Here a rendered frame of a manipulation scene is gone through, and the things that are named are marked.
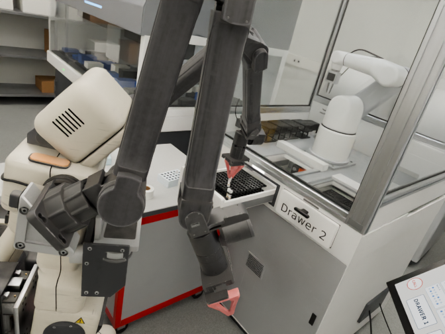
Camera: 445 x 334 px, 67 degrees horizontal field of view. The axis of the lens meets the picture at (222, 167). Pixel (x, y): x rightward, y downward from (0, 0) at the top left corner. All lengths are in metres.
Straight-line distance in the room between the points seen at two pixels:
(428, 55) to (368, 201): 0.50
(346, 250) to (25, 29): 4.73
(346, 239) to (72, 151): 1.02
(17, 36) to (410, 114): 4.79
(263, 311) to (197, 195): 1.29
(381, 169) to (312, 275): 0.55
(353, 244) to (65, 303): 0.97
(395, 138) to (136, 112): 0.90
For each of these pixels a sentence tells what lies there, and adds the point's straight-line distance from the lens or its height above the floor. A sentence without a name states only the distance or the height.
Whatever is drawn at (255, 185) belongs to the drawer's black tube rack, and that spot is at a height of 0.90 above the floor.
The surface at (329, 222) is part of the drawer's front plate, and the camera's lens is 1.38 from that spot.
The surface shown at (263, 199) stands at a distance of 1.50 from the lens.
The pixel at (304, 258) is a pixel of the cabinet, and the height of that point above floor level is 0.70.
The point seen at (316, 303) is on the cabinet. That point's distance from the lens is 1.57.
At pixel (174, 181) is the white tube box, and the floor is 0.79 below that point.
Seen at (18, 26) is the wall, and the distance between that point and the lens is 5.27.
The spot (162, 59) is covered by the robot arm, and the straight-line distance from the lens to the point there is 0.52.
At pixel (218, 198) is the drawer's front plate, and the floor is 0.92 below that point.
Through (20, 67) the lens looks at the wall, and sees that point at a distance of 5.36.
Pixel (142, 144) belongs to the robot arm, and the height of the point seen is 1.35.
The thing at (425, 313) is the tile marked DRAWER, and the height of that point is 1.01.
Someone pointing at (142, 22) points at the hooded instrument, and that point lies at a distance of 1.94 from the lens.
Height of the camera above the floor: 1.56
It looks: 24 degrees down
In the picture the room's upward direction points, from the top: 13 degrees clockwise
